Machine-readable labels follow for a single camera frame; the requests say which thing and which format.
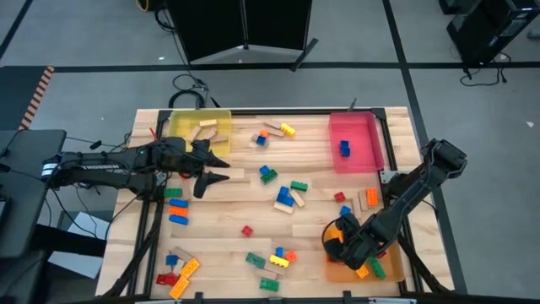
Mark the black equipment rack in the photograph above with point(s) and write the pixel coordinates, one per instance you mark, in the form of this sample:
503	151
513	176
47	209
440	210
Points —
489	25

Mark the grey metal mounting plate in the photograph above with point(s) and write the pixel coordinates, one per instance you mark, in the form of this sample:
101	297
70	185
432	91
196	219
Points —
388	175

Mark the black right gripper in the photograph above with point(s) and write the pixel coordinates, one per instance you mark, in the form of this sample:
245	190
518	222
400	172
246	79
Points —
356	245

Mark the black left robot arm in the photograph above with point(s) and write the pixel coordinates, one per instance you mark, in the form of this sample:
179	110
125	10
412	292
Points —
105	169

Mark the yellow plastic brick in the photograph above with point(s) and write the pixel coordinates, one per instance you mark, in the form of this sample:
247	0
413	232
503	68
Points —
288	129
279	261

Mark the pink translucent plastic bin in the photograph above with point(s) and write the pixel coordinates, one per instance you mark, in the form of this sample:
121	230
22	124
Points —
358	126

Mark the black mat with striped edge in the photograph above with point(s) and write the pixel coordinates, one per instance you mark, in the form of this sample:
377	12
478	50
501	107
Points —
17	97

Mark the white floor board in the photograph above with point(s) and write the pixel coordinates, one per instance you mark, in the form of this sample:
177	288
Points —
84	224

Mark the orange translucent plastic bin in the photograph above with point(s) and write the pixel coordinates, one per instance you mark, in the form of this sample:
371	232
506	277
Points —
394	270

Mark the small blue plastic brick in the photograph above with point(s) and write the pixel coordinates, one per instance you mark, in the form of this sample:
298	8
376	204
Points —
344	144
171	259
281	199
289	202
279	252
345	152
345	210
261	140
264	169
283	191

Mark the small orange plastic brick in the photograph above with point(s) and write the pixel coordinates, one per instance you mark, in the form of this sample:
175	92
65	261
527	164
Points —
290	256
264	133

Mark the green plastic brick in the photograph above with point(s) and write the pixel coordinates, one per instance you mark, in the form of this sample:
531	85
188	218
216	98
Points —
299	186
376	267
172	192
268	176
255	260
269	285

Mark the black side desk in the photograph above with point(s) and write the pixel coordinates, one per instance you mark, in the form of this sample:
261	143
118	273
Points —
29	190

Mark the orange-yellow plastic brick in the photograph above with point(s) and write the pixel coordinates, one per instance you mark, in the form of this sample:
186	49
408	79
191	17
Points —
336	235
190	267
362	271
179	287

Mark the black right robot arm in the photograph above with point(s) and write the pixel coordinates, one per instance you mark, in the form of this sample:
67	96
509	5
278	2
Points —
422	181

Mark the black folding screen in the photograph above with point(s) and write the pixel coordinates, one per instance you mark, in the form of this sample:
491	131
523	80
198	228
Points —
211	25

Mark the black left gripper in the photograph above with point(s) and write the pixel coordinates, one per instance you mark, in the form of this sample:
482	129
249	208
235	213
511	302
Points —
177	158

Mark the blue long plastic brick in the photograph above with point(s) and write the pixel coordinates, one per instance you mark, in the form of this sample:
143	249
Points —
178	203
178	219

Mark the yellow translucent plastic bin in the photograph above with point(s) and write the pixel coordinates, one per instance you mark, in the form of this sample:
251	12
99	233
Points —
181	122

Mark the small red plastic brick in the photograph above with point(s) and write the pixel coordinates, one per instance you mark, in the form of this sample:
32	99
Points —
339	197
247	230

